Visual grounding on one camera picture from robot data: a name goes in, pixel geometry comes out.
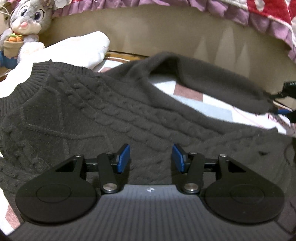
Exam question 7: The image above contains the dark grey cable-knit sweater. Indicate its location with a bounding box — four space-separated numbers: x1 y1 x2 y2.
1 53 295 202

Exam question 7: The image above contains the white red patterned quilt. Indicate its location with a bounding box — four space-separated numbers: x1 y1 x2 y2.
53 0 295 62

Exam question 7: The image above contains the beige mattress side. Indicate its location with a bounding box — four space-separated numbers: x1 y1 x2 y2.
41 5 295 92

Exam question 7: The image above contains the white folded garment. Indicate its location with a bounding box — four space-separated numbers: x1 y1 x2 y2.
1 31 110 98

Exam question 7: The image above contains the grey bunny plush toy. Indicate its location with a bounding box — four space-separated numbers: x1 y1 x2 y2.
1 1 55 69

